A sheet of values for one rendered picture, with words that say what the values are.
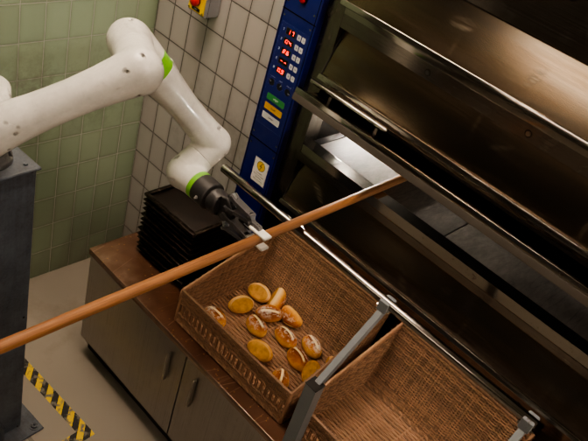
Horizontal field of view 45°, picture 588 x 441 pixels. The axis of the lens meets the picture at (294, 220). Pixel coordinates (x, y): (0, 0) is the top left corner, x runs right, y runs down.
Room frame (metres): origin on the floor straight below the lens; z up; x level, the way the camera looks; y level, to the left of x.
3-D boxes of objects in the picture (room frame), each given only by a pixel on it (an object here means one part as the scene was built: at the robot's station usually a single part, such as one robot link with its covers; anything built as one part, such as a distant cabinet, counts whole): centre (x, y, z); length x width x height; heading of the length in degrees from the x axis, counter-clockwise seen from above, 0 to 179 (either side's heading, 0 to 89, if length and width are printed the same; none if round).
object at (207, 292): (1.87, -0.06, 0.72); 0.56 x 0.49 x 0.28; 57
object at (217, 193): (1.72, 0.21, 1.20); 0.09 x 0.07 x 0.08; 56
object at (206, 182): (1.76, 0.27, 1.20); 0.12 x 0.06 x 0.09; 146
